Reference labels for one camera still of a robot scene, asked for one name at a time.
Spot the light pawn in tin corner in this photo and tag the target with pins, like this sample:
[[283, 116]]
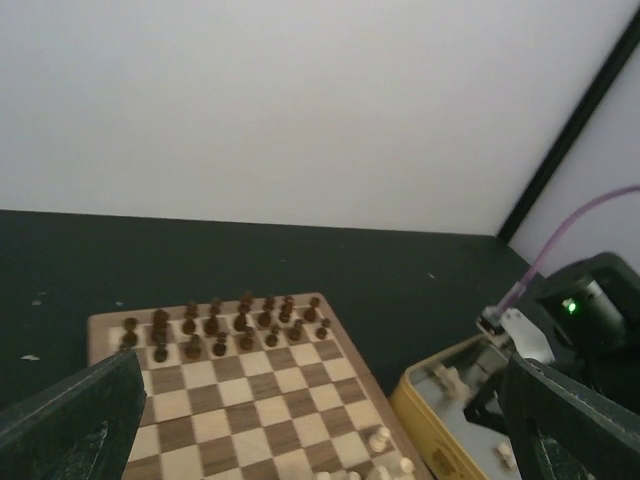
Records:
[[506, 455]]

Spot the dark chess pieces group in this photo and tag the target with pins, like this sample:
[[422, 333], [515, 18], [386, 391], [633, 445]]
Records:
[[199, 332]]

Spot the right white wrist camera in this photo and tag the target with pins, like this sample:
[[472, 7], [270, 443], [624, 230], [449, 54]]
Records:
[[514, 332]]

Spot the light chess piece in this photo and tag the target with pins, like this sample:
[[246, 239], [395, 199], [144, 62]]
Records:
[[404, 469]]

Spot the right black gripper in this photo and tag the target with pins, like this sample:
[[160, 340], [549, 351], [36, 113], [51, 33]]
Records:
[[483, 408]]

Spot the wooden chess board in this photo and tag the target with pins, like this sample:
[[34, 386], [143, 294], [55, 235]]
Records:
[[304, 412]]

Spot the gold metal tin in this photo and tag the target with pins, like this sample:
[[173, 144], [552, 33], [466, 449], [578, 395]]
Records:
[[429, 400]]

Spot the black frame post right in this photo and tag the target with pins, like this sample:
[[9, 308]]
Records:
[[605, 78]]

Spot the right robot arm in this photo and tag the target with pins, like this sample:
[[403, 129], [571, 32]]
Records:
[[593, 305]]

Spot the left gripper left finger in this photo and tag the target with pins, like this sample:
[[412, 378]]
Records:
[[83, 427]]

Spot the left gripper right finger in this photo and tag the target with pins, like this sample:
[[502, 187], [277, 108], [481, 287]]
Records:
[[560, 429]]

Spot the light pawn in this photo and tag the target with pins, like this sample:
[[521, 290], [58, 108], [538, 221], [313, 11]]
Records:
[[506, 455], [380, 440]]

